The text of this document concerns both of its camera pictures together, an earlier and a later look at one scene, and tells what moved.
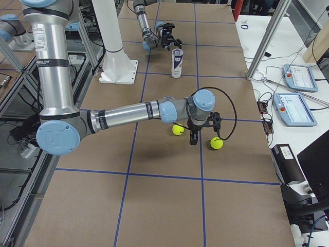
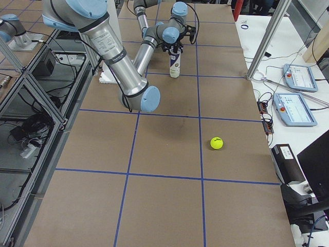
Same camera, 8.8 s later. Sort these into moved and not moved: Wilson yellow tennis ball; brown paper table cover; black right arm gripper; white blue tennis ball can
Moved: black right arm gripper
Not moved: white blue tennis ball can; brown paper table cover; Wilson yellow tennis ball
